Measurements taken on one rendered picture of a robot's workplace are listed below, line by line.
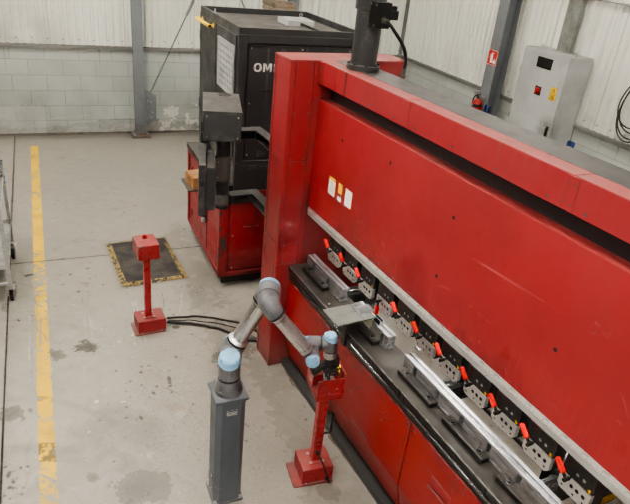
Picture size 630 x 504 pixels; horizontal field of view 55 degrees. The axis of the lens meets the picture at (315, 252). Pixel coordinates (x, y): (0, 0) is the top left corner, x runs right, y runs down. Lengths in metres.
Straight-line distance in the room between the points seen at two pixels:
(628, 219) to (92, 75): 8.45
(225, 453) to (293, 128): 2.00
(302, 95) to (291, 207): 0.76
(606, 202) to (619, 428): 0.81
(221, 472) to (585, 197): 2.41
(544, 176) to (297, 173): 2.00
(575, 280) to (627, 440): 0.59
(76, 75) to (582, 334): 8.39
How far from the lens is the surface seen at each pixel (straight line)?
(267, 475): 4.02
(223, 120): 3.96
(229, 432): 3.47
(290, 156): 4.01
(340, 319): 3.59
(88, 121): 9.95
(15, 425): 4.51
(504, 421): 2.93
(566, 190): 2.42
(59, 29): 9.64
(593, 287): 2.42
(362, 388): 3.71
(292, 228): 4.23
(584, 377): 2.54
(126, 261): 6.18
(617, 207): 2.30
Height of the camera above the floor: 2.96
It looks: 27 degrees down
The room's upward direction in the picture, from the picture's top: 6 degrees clockwise
